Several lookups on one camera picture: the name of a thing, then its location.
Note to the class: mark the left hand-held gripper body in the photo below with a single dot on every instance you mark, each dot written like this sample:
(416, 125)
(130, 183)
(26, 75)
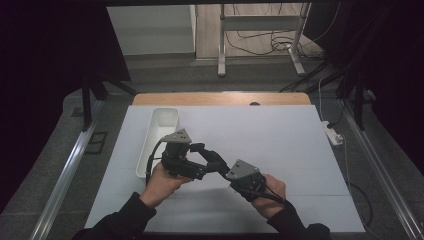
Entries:
(178, 156)

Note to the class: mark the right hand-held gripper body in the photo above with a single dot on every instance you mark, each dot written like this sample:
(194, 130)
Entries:
(246, 176)

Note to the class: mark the white plastic storage bin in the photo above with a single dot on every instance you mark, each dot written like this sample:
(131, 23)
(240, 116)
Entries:
(165, 118)

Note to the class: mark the person's left hand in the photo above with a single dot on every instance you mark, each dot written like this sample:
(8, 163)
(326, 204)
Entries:
(163, 186)

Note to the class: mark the person's right hand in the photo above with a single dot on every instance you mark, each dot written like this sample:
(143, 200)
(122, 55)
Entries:
(271, 200)

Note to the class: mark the white table mat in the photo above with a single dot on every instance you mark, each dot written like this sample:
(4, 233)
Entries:
(266, 140)

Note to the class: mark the wooden table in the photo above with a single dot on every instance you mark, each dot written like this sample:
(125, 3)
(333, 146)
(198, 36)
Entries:
(200, 99)

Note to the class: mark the black table grommet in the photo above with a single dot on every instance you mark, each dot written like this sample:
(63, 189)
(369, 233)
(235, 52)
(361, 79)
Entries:
(255, 103)

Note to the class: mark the white power strip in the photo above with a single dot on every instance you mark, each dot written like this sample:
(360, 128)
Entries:
(332, 134)

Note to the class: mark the black metal stand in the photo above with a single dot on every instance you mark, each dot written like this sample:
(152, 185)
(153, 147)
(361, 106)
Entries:
(87, 100)
(358, 103)

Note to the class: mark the white cabinet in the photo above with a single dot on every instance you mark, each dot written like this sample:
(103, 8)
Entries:
(153, 30)

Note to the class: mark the dark curtain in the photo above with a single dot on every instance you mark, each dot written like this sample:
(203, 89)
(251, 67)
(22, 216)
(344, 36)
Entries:
(43, 66)
(396, 66)

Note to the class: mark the aluminium floor rail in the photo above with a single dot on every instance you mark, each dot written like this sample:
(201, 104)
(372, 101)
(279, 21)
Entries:
(68, 166)
(383, 171)

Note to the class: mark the grey metal desk frame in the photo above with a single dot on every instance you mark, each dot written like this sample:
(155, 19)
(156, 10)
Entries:
(260, 23)

